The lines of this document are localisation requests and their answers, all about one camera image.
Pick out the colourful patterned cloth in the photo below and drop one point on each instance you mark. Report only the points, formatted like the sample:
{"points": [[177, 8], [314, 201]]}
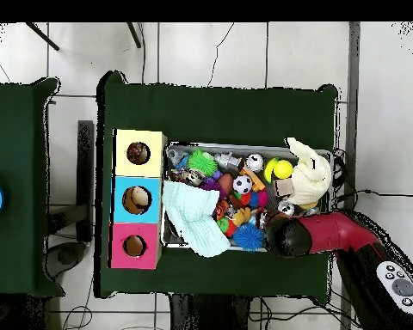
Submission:
{"points": [[138, 152]]}

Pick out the large blue spiky ball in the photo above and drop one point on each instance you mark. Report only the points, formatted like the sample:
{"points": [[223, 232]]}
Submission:
{"points": [[248, 237]]}

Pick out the orange plastic grid block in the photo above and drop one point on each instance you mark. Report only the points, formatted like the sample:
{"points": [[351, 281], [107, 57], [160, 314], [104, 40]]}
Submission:
{"points": [[255, 181]]}

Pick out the green covered side table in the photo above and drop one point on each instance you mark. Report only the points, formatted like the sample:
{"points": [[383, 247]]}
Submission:
{"points": [[14, 172]]}

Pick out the mint green knitted cloth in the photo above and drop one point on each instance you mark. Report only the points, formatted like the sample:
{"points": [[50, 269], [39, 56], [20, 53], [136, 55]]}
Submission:
{"points": [[193, 213]]}

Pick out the dark green table cloth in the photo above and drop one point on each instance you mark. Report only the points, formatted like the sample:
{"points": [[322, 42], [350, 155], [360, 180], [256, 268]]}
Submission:
{"points": [[213, 110]]}

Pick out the clear shallow bin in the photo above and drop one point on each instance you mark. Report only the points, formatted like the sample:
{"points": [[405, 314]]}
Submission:
{"points": [[320, 242]]}

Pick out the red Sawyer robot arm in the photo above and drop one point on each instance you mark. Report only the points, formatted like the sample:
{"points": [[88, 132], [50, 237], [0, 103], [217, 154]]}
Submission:
{"points": [[337, 234]]}

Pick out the crushed plastic water bottle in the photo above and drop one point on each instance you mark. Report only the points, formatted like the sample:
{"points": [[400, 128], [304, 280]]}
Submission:
{"points": [[175, 158]]}

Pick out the cream knitted cloth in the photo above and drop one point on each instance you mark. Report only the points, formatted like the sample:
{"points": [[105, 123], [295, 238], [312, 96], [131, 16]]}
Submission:
{"points": [[310, 175]]}

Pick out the purple spiky ball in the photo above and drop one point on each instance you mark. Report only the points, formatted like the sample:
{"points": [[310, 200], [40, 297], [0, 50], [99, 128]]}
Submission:
{"points": [[210, 184]]}

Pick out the small soccer ball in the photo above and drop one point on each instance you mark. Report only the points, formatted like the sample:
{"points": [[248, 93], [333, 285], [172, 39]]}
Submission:
{"points": [[242, 184]]}

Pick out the green spiky ball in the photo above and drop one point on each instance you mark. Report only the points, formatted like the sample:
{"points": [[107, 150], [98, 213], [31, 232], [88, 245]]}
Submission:
{"points": [[202, 163]]}

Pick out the black tripod leg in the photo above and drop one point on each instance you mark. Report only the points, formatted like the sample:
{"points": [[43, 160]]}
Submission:
{"points": [[41, 36], [134, 34]]}

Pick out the plain yellow ball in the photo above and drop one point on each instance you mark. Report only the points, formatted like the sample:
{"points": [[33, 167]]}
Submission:
{"points": [[283, 168]]}

